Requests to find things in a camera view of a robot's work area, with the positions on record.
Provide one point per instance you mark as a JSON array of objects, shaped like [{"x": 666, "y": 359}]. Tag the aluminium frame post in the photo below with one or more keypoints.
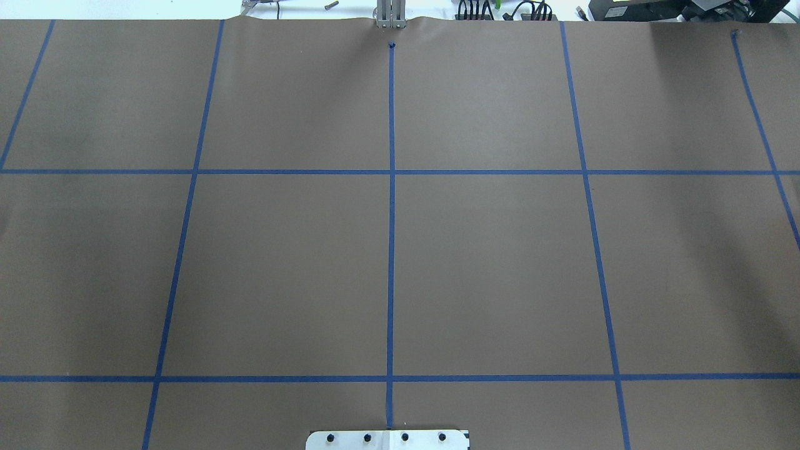
[{"x": 390, "y": 14}]

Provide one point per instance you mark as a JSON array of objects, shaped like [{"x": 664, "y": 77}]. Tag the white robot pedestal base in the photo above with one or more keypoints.
[{"x": 389, "y": 439}]

